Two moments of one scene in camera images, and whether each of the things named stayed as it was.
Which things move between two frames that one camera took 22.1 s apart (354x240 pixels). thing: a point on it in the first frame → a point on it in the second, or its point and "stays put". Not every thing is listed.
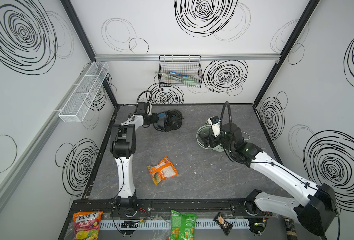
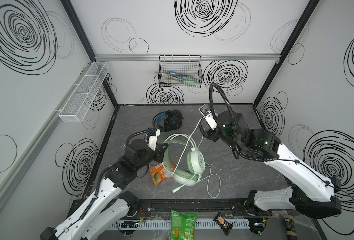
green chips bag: [183, 226] stays put
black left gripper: [167, 120] → [159, 151]
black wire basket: [180, 71] stays put
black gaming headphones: [169, 120] stays put
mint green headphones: [218, 149] → [182, 158]
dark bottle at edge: [290, 227] stays put
